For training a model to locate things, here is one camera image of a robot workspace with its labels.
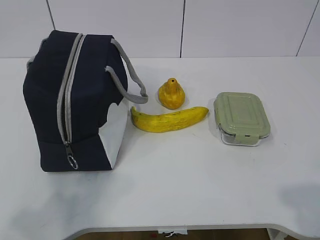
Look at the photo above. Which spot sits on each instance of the yellow banana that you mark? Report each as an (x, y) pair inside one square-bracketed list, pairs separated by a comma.
[(168, 122)]

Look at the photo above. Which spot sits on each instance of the yellow pear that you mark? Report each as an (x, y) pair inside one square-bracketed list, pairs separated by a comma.
[(171, 95)]

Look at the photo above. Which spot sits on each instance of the glass container green lid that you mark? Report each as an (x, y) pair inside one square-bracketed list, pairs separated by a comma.
[(241, 118)]

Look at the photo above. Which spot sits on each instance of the navy blue lunch bag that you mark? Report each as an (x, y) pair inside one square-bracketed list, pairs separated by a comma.
[(77, 90)]

